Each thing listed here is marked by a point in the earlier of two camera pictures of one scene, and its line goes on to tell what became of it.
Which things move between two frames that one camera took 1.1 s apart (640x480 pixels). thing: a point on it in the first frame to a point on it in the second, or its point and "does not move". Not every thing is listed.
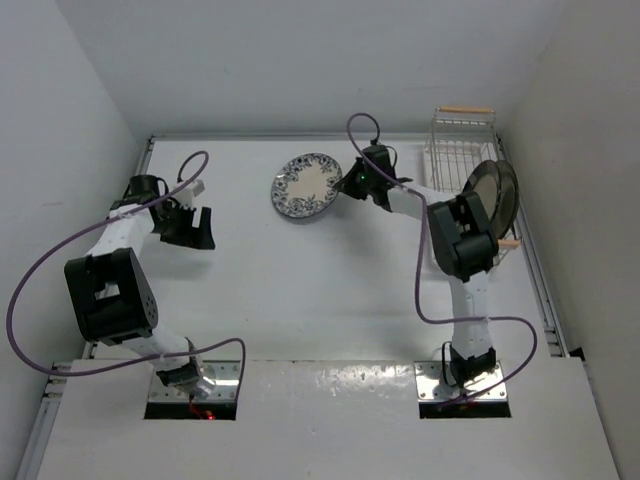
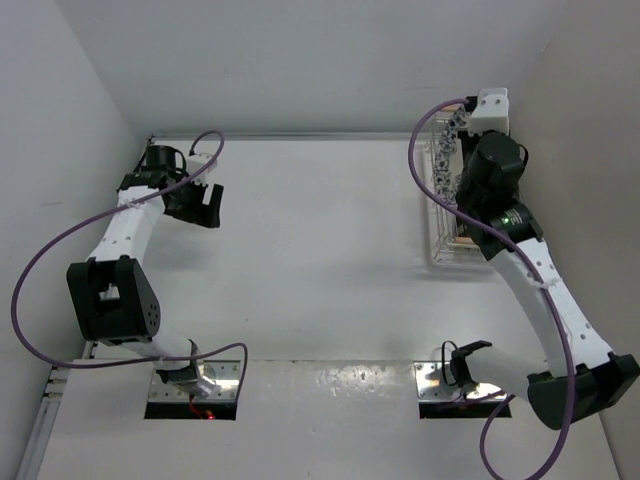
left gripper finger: (205, 226) to (216, 198)
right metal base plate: (431, 386) does not move
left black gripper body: (177, 219) to (190, 194)
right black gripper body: (364, 183) to (468, 144)
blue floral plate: (305, 184) to (446, 172)
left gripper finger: (200, 241) to (208, 216)
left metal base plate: (227, 376) does not move
